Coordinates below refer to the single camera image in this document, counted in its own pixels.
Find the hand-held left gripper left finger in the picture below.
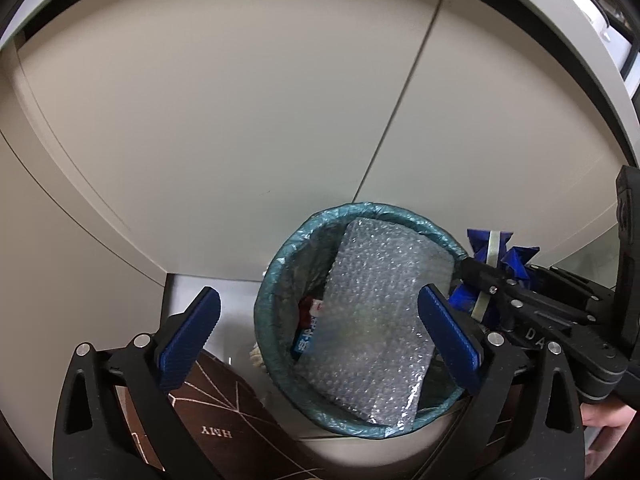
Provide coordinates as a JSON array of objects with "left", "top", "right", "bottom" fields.
[{"left": 52, "top": 286, "right": 222, "bottom": 480}]

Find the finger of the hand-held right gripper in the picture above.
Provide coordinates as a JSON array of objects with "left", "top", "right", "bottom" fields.
[
  {"left": 530, "top": 266, "right": 618, "bottom": 311},
  {"left": 460, "top": 257, "right": 591, "bottom": 326}
]

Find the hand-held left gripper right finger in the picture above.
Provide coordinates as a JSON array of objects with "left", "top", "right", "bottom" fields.
[{"left": 417, "top": 284, "right": 586, "bottom": 480}]

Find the blue snack wrapper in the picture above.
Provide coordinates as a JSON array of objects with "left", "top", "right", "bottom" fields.
[{"left": 447, "top": 229, "right": 541, "bottom": 328}]

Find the clear bubble wrap sheet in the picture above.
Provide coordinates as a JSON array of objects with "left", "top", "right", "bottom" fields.
[{"left": 292, "top": 217, "right": 455, "bottom": 431}]

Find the trash bin with teal liner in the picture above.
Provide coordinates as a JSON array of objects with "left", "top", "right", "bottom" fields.
[{"left": 254, "top": 202, "right": 473, "bottom": 441}]

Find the white trash bin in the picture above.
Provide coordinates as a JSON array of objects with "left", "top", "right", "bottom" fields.
[{"left": 280, "top": 400, "right": 476, "bottom": 480}]

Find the person's right hand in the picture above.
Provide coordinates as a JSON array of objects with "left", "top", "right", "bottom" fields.
[{"left": 581, "top": 401, "right": 640, "bottom": 431}]

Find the brown box with line pattern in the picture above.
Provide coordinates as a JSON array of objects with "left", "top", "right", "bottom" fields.
[{"left": 112, "top": 350, "right": 321, "bottom": 480}]

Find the red blue packet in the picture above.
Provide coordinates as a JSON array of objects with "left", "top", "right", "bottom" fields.
[{"left": 291, "top": 296, "right": 326, "bottom": 361}]

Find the white cabinet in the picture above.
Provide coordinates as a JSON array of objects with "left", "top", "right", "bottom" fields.
[{"left": 0, "top": 0, "right": 640, "bottom": 291}]

